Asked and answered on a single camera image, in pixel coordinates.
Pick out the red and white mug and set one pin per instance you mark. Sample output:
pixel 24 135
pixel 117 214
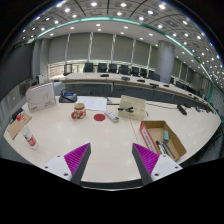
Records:
pixel 79 111

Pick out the white compartment organizer box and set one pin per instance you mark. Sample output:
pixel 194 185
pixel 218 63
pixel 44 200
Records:
pixel 133 102

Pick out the black office chairs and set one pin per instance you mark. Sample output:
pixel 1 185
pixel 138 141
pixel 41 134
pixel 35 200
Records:
pixel 113 68

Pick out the long curved conference desk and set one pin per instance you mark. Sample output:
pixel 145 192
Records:
pixel 100 85

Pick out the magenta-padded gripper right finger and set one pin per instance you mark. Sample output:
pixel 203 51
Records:
pixel 146 157

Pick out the clear red-capped water bottle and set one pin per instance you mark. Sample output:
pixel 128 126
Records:
pixel 28 136

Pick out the round ceiling lights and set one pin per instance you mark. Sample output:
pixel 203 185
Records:
pixel 146 20

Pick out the black marker pen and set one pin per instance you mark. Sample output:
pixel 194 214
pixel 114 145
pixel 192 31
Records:
pixel 126 109

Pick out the small black desk microphone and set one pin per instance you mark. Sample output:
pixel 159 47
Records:
pixel 181 109

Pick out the flat round red coaster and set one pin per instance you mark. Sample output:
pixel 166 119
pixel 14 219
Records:
pixel 99 117

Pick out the white remote control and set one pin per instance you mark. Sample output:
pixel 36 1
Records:
pixel 112 116

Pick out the white paper sheets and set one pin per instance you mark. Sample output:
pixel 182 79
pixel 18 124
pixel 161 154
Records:
pixel 92 104

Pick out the open brown cardboard box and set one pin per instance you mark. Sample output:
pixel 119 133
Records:
pixel 156 128

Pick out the brown paper envelope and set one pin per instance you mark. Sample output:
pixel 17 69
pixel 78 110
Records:
pixel 16 126

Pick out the white cardboard carton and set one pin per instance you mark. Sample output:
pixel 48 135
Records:
pixel 40 96

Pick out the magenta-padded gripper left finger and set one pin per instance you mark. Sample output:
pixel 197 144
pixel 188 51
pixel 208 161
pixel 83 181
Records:
pixel 77 156

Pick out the teal eraser block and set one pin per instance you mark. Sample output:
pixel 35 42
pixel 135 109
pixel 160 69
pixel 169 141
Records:
pixel 165 135

